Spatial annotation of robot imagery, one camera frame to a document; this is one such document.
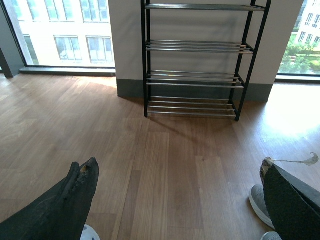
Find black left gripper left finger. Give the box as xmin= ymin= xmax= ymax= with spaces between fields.
xmin=0 ymin=157 xmax=99 ymax=240

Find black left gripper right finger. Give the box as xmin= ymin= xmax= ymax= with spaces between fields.
xmin=259 ymin=157 xmax=320 ymax=240

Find white foam slipper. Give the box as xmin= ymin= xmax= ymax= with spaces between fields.
xmin=80 ymin=224 xmax=100 ymax=240

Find grey knit sneaker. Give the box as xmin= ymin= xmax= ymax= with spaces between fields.
xmin=249 ymin=184 xmax=275 ymax=230
xmin=260 ymin=231 xmax=282 ymax=240

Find black metal shoe rack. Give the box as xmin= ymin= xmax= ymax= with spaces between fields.
xmin=140 ymin=0 xmax=272 ymax=121

